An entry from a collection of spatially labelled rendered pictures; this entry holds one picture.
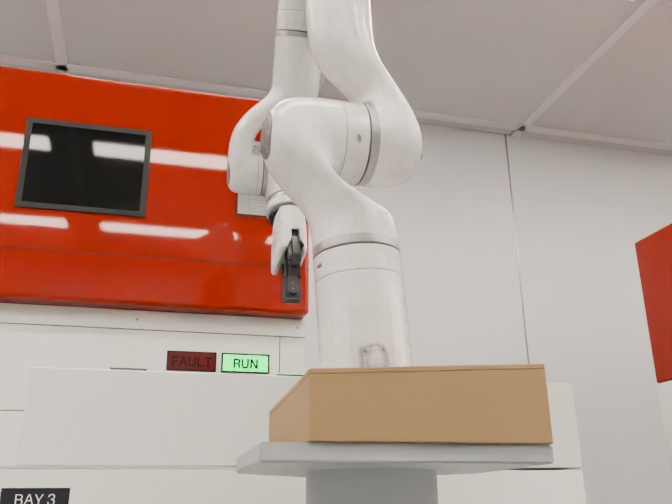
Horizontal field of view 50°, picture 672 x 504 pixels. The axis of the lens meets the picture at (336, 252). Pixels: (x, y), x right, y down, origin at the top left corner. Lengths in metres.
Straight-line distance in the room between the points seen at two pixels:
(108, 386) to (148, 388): 0.06
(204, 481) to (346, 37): 0.68
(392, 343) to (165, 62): 2.84
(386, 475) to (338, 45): 0.60
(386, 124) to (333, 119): 0.08
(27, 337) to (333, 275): 1.04
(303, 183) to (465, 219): 2.95
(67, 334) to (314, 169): 1.00
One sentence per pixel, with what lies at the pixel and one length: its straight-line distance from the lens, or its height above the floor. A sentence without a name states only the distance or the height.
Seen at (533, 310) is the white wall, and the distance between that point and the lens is 3.91.
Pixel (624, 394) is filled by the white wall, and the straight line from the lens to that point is 4.09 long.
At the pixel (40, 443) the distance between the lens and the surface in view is 1.15.
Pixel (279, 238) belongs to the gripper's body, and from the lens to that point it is 1.26.
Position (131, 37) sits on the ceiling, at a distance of 3.48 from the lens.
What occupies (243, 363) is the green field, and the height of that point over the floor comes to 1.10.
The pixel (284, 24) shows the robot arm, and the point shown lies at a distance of 1.37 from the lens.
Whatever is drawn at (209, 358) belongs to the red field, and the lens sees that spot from 1.80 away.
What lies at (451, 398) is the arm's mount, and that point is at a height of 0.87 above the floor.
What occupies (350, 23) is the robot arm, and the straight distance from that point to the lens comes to 1.11.
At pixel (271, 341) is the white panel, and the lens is 1.84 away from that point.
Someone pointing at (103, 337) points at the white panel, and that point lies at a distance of 1.81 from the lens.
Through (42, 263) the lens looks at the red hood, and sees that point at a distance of 1.82.
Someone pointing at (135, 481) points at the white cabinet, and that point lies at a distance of 1.14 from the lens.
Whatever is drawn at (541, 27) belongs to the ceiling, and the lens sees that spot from 3.46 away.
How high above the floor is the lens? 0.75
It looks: 20 degrees up
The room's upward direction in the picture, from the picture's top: 1 degrees counter-clockwise
